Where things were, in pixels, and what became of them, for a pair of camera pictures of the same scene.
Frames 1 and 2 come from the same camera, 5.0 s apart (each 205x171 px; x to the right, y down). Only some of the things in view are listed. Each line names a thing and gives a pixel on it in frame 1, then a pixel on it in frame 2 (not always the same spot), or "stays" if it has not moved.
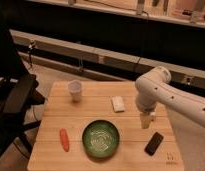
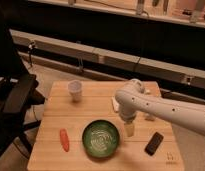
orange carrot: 65,139 stays
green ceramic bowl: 100,138 stays
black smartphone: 154,144 stays
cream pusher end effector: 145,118 → 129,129
